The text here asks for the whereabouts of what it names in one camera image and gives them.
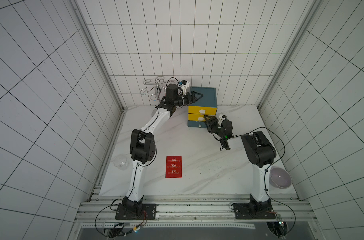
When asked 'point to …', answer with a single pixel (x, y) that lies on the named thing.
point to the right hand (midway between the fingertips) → (206, 115)
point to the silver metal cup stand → (158, 84)
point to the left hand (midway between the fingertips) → (200, 98)
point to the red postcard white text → (173, 168)
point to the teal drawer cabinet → (206, 105)
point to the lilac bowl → (279, 178)
